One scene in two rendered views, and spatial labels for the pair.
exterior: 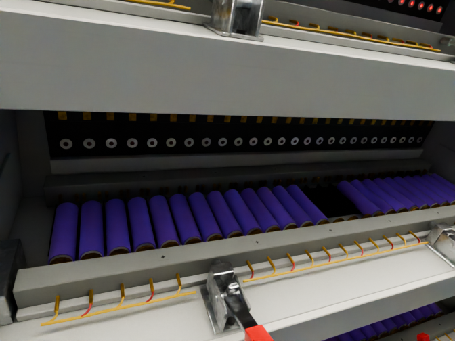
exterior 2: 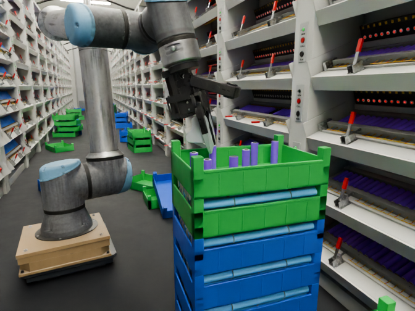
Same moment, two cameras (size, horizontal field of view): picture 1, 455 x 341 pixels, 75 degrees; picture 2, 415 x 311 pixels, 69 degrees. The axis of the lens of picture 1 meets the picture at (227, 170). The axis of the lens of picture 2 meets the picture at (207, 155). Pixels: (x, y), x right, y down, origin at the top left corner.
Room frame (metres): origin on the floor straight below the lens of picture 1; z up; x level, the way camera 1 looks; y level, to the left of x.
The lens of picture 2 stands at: (0.11, -1.53, 0.68)
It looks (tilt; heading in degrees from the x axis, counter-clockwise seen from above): 13 degrees down; 93
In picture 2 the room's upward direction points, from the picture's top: straight up
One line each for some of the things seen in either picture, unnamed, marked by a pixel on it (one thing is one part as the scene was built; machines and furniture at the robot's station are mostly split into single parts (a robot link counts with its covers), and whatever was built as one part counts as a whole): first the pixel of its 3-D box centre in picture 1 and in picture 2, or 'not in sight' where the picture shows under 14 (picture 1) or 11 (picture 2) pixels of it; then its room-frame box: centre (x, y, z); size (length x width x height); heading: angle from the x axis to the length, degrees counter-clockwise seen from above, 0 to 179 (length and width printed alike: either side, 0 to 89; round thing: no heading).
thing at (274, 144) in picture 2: not in sight; (274, 153); (0.24, -0.76, 0.52); 0.02 x 0.02 x 0.06
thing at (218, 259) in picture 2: not in sight; (243, 226); (0.16, -0.86, 0.36); 0.30 x 0.20 x 0.08; 21
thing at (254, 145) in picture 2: not in sight; (254, 154); (0.19, -0.77, 0.52); 0.02 x 0.02 x 0.06
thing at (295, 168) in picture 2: not in sight; (245, 160); (0.16, -0.86, 0.52); 0.30 x 0.20 x 0.08; 21
